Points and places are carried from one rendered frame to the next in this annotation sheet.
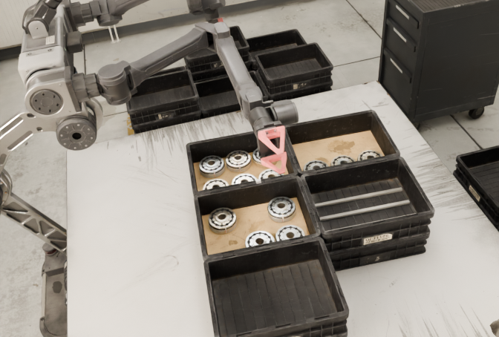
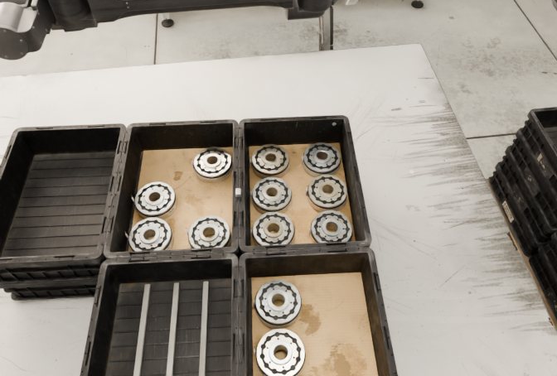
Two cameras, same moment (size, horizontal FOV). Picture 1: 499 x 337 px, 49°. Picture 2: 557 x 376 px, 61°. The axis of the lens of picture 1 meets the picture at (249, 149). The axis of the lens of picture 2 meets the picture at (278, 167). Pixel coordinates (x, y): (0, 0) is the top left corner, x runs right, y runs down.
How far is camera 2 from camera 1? 1.76 m
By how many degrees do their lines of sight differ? 60
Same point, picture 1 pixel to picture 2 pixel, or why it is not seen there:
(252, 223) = (202, 200)
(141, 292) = (181, 113)
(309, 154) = (332, 305)
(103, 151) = (414, 74)
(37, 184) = (476, 89)
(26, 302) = not seen: hidden behind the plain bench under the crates
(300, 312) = (42, 233)
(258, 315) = (61, 190)
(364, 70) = not seen: outside the picture
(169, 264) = not seen: hidden behind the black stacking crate
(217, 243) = (181, 159)
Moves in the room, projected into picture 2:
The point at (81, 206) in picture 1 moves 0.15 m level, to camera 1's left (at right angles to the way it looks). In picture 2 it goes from (318, 61) to (319, 36)
